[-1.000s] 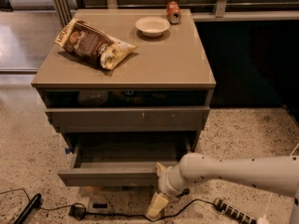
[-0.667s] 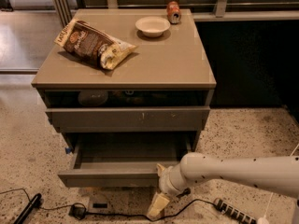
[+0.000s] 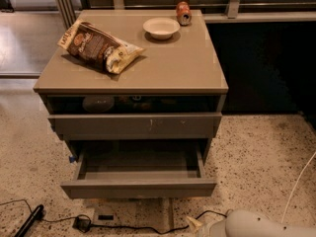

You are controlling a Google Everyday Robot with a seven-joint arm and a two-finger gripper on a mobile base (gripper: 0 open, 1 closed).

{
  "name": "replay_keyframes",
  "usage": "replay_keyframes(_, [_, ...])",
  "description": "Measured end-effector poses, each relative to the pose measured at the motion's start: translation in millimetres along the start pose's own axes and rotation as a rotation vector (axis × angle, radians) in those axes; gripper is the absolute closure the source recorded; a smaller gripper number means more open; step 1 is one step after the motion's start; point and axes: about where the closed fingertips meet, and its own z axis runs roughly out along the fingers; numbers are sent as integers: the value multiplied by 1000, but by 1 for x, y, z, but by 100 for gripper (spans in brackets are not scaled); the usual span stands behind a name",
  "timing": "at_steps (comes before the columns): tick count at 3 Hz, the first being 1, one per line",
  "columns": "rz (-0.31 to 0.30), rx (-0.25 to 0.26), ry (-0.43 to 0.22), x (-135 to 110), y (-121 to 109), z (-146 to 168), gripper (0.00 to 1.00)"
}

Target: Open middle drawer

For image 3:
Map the black power adapter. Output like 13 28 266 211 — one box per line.
72 215 91 233

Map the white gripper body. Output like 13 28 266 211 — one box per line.
197 223 216 237

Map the orange soda can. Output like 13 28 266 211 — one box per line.
176 1 192 26

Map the grey round object in drawer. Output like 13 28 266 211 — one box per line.
82 96 115 114

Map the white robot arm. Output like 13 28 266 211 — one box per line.
187 209 316 237

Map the brown chip bag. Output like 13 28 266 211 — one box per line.
57 20 144 74

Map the grey top drawer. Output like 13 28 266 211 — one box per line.
48 113 221 140

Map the small black floor plate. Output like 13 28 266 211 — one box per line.
98 214 114 220

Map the white paper bowl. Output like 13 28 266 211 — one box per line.
143 18 180 40

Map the grey drawer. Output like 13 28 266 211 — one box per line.
48 113 221 140
61 140 216 198

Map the white cable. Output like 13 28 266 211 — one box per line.
280 151 316 225

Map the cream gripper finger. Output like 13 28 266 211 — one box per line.
186 216 202 233

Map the black power cable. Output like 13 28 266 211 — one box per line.
40 208 229 236

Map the black rod on floor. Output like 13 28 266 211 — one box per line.
14 204 44 237

